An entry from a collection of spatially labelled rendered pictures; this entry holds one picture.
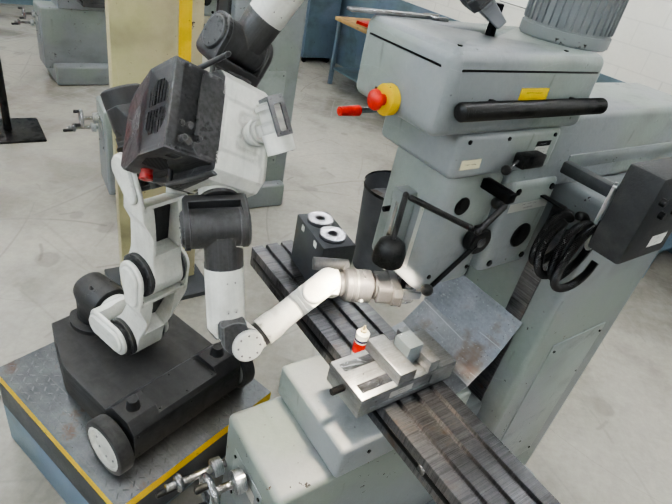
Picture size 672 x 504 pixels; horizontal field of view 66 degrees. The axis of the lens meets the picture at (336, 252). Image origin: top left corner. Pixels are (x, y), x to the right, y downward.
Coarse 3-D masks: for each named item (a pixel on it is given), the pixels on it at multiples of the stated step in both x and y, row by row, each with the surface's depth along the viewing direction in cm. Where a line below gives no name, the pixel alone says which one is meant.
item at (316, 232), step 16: (304, 224) 178; (320, 224) 176; (336, 224) 181; (304, 240) 179; (320, 240) 170; (336, 240) 170; (304, 256) 181; (320, 256) 169; (336, 256) 171; (352, 256) 174; (304, 272) 182
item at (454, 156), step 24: (384, 120) 119; (408, 144) 113; (432, 144) 107; (456, 144) 102; (480, 144) 105; (504, 144) 109; (528, 144) 114; (552, 144) 119; (432, 168) 109; (456, 168) 105; (480, 168) 109
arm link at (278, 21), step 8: (256, 0) 117; (264, 0) 116; (272, 0) 116; (280, 0) 116; (288, 0) 116; (296, 0) 117; (256, 8) 117; (264, 8) 117; (272, 8) 116; (280, 8) 117; (288, 8) 118; (296, 8) 119; (264, 16) 117; (272, 16) 118; (280, 16) 118; (288, 16) 119; (272, 24) 119; (280, 24) 120
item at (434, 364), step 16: (416, 336) 151; (432, 352) 146; (336, 368) 140; (352, 368) 141; (368, 368) 142; (432, 368) 145; (448, 368) 151; (336, 384) 141; (352, 384) 137; (368, 384) 138; (384, 384) 139; (400, 384) 140; (416, 384) 146; (432, 384) 151; (352, 400) 136; (368, 400) 134; (384, 400) 140
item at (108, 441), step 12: (96, 420) 164; (108, 420) 164; (96, 432) 168; (108, 432) 161; (120, 432) 162; (96, 444) 171; (108, 444) 161; (120, 444) 161; (108, 456) 169; (120, 456) 160; (132, 456) 164; (108, 468) 169; (120, 468) 162
